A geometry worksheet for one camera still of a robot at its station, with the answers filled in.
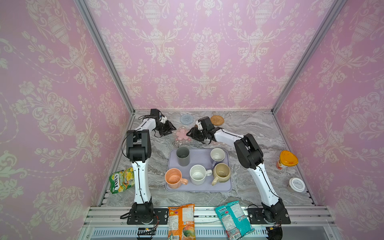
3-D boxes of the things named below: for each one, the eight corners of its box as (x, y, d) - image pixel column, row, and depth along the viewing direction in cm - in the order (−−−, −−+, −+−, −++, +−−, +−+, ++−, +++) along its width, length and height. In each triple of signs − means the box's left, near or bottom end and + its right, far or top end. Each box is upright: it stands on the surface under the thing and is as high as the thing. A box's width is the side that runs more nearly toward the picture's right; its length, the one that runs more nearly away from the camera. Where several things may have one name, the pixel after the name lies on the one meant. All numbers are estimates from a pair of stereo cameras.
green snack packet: (112, 194, 83) (110, 192, 81) (111, 176, 90) (109, 174, 87) (136, 185, 87) (134, 183, 84) (133, 168, 93) (131, 166, 91)
